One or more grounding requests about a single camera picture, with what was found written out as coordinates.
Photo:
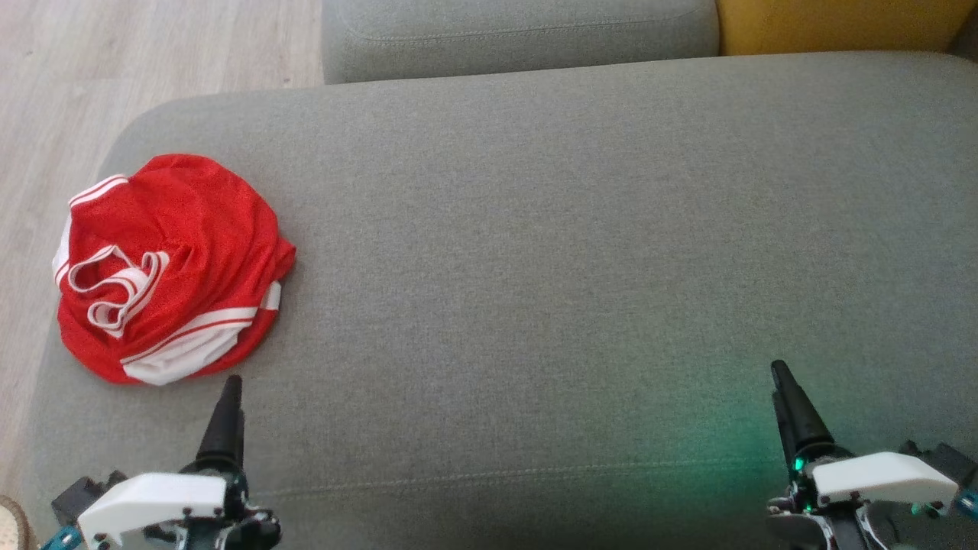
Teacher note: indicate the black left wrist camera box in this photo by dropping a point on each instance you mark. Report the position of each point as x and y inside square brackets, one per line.
[84, 493]

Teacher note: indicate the beige woven basket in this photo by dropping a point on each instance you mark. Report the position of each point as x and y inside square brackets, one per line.
[11, 527]

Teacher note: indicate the yellow sofa back cushion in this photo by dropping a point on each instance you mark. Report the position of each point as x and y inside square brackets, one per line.
[833, 23]

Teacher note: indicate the grey sofa seat cushion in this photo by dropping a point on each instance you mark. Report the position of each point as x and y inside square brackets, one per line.
[519, 38]

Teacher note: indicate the red sleeveless jersey white trim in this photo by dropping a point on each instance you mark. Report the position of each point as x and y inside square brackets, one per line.
[206, 229]

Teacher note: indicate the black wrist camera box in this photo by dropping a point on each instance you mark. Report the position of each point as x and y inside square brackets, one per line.
[943, 458]
[84, 493]

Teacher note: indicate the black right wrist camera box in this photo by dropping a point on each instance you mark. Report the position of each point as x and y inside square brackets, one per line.
[943, 458]

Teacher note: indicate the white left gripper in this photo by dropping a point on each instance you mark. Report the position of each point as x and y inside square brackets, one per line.
[153, 504]

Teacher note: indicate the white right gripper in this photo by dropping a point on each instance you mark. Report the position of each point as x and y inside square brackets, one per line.
[879, 477]

